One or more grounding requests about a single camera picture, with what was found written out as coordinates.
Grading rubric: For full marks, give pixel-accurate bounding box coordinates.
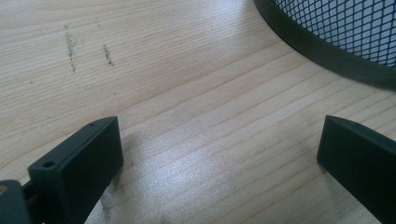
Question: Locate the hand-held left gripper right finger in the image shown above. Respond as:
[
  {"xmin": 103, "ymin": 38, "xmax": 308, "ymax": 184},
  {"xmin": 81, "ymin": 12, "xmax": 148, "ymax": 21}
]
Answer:
[{"xmin": 316, "ymin": 115, "xmax": 396, "ymax": 224}]

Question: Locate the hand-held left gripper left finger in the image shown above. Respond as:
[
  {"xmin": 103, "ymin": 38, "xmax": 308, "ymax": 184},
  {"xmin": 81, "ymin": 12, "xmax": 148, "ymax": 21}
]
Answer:
[{"xmin": 27, "ymin": 116, "xmax": 124, "ymax": 224}]

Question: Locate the black mesh metal basket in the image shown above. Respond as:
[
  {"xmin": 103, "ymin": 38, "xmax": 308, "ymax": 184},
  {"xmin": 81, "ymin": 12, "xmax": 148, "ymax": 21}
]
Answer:
[{"xmin": 253, "ymin": 0, "xmax": 396, "ymax": 91}]

